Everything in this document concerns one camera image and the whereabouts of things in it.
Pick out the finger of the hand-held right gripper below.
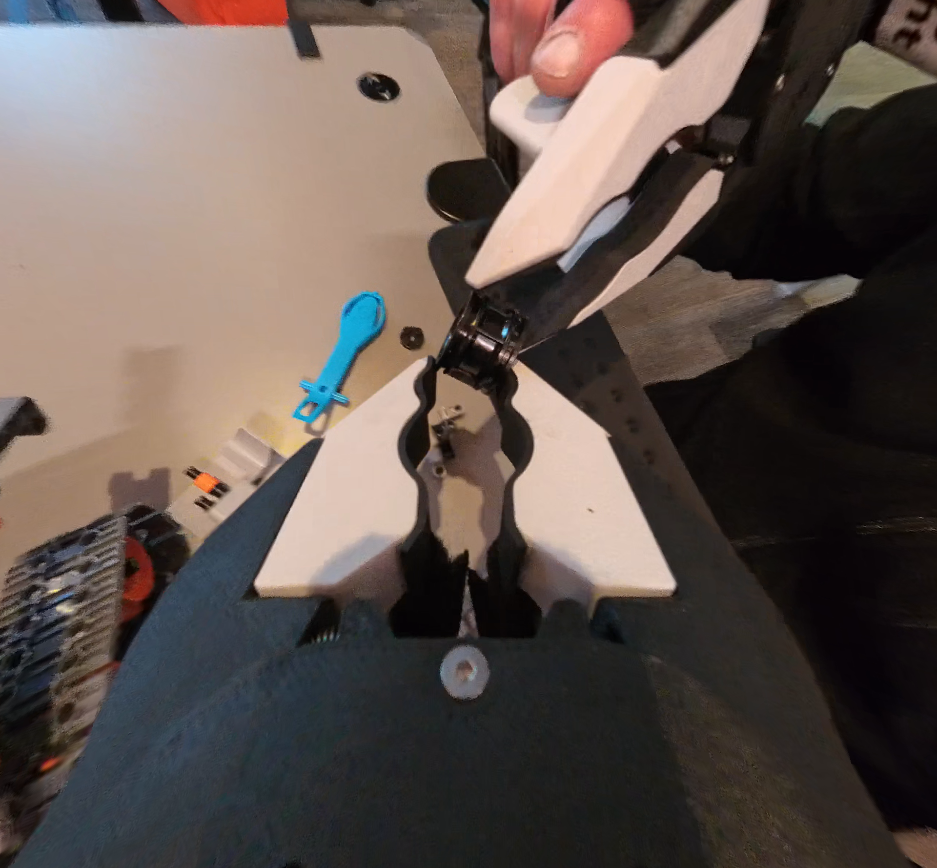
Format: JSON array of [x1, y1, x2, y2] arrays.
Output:
[[463, 0, 780, 292], [523, 168, 727, 352]]

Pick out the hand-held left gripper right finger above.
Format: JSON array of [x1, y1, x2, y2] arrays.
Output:
[[500, 366, 677, 604]]

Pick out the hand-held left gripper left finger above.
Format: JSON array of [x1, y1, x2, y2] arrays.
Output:
[[255, 357, 440, 599]]

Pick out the small grey black connector assembly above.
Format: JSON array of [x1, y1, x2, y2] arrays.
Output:
[[429, 404, 469, 482]]

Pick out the black toy wheel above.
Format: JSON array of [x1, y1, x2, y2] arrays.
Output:
[[437, 289, 528, 394]]

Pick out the person's right forearm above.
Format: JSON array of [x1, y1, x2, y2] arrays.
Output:
[[684, 81, 937, 283]]

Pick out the person's right hand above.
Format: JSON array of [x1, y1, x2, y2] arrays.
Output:
[[488, 0, 713, 100]]

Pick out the grey panel assembly orange bushes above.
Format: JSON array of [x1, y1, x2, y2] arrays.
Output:
[[164, 427, 288, 541]]

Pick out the black perforated panel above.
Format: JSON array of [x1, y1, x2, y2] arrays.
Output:
[[427, 218, 663, 517]]

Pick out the blue brick separator tool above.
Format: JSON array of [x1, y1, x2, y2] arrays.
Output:
[[293, 291, 387, 424]]

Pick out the person's black clothed body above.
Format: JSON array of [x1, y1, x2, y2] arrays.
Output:
[[644, 238, 937, 832]]

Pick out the grey orange tracked toy robot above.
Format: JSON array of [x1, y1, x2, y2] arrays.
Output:
[[0, 395, 193, 818]]

